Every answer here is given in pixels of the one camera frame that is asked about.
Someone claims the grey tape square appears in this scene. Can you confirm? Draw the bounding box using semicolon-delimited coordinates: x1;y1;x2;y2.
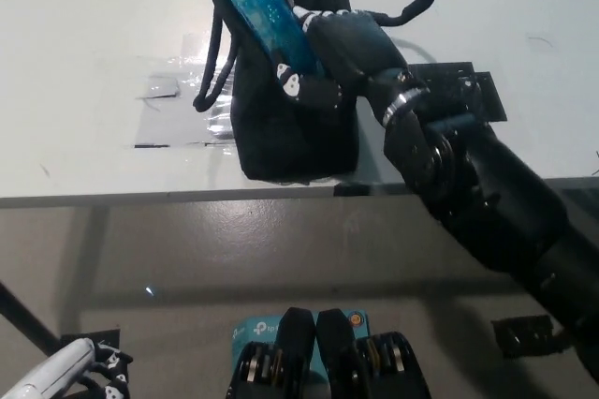
135;73;182;101

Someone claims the blue plastic-wrapped plate stack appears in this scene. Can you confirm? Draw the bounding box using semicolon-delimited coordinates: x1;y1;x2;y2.
201;0;329;80

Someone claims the teal tp-link box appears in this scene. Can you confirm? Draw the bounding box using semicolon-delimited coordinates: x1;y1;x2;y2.
232;310;373;384

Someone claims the black floor tape patch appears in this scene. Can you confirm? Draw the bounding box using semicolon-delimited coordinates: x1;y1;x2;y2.
60;327;122;358
490;314;570;358

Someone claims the small black tape piece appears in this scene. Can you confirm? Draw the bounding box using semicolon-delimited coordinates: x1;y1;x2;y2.
333;182;375;198

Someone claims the large black tape patch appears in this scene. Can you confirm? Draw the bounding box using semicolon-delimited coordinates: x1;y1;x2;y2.
406;60;507;124

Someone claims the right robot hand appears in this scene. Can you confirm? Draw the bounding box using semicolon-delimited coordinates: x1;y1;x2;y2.
274;6;413;112

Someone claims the black fabric tote bag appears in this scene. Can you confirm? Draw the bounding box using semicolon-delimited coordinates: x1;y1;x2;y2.
192;0;439;183

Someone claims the clear plastic tape sheet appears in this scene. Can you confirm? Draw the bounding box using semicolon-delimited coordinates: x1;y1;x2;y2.
100;36;238;152

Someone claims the black table leg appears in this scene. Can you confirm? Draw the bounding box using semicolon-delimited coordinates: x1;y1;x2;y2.
0;279;60;358

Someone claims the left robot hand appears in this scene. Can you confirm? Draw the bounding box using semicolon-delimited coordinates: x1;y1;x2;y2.
69;340;136;399

